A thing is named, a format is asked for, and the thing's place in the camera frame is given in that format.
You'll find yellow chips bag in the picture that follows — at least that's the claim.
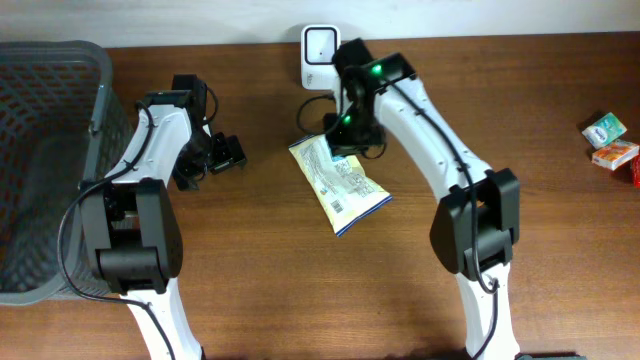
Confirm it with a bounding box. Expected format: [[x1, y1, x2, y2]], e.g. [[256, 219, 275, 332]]
[[288, 135, 393, 237]]

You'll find teal tissue pack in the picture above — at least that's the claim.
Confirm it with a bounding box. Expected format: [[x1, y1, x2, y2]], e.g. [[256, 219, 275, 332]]
[[582, 112, 627, 149]]

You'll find orange tissue pack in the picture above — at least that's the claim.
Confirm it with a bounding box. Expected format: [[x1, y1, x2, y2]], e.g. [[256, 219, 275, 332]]
[[591, 139, 639, 170]]

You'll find red snack bag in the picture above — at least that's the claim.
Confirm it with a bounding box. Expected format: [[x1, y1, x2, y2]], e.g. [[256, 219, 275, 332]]
[[631, 156, 640, 188]]

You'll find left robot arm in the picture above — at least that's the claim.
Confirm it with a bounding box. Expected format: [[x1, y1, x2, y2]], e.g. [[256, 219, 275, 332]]
[[74, 74, 247, 359]]

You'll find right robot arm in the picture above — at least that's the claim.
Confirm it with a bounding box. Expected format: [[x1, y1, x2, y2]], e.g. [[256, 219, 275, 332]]
[[324, 39, 520, 359]]

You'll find white barcode scanner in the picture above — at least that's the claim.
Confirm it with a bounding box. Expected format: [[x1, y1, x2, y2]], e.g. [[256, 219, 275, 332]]
[[300, 24, 341, 91]]

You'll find grey plastic basket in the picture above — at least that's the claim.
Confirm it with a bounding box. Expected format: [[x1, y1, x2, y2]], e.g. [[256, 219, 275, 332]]
[[1, 41, 133, 306]]

